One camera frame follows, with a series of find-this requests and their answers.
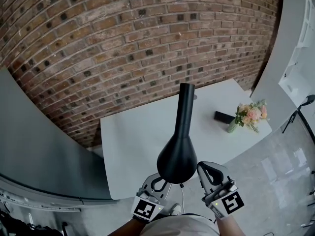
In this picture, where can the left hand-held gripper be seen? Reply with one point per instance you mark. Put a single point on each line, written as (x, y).
(145, 209)

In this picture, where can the grey metal cabinet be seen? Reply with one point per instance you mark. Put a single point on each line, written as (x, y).
(37, 131)

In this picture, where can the person's right forearm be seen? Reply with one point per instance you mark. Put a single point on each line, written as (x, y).
(227, 227)

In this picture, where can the person's light shirt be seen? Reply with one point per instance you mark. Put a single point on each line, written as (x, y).
(179, 226)

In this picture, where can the white shelf cabinet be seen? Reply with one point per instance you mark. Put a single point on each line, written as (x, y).
(295, 77)

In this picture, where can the person's white shoe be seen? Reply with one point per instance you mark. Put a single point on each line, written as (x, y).
(176, 209)

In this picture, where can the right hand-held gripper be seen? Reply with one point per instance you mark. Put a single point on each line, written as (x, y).
(231, 204)

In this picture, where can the grey fisheye camera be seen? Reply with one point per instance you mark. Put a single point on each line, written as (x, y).
(147, 195)
(227, 187)

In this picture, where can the pale green vase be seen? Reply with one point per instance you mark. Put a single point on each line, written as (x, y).
(232, 126)

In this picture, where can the black rectangular box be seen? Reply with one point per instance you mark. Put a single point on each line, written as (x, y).
(222, 117)

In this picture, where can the person's left forearm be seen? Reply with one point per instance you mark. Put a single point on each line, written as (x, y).
(130, 228)

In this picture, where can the pink flower bouquet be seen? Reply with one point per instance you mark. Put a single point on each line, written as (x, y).
(252, 114)

